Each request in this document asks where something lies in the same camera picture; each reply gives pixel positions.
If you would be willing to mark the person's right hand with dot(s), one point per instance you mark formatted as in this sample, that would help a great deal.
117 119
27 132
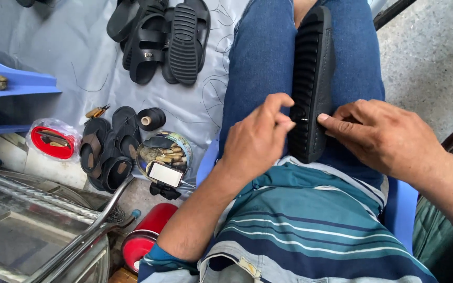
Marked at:
383 137

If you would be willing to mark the person's left hand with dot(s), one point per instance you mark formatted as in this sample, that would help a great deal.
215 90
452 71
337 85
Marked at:
250 145

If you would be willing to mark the black ridged rubber sandal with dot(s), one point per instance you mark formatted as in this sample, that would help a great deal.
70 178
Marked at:
312 70

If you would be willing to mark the blue plastic stool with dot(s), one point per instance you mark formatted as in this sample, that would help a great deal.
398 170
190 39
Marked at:
401 212

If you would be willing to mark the blue denim jeans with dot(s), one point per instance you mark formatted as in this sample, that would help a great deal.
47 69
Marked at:
262 67

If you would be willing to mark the round tin of tools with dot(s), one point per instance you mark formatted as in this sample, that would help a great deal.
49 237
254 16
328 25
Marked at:
167 151

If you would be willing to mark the phone in black case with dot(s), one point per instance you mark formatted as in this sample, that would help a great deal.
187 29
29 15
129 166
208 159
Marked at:
165 174

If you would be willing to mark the black phone holder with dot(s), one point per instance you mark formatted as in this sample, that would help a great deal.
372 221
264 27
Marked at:
165 191

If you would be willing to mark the teal striped shirt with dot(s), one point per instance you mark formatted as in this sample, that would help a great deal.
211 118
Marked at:
301 232

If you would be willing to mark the black thread spool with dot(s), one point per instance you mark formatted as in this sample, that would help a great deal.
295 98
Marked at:
152 118

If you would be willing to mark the green fabric bag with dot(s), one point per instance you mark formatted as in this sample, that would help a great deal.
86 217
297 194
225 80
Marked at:
439 239

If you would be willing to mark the black sandal with grooved sole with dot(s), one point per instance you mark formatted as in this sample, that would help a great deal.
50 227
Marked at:
184 45

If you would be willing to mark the black metal bar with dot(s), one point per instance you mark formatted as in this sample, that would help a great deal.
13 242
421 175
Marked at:
393 12

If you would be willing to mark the red metal cylinder can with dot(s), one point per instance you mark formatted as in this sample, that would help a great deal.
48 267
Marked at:
144 236

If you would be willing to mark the black sandal with metal buckle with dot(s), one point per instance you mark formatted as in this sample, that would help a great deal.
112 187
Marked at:
146 51

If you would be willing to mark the brown wooden box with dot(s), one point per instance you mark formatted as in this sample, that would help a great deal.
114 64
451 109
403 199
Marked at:
123 276

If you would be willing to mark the grey plastic ground sheet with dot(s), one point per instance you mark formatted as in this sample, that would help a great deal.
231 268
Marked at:
85 51

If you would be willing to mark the metal and glass cart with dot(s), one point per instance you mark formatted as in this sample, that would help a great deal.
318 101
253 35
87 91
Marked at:
34 232

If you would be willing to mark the blue plastic chair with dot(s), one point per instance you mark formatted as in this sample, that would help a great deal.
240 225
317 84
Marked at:
14 84

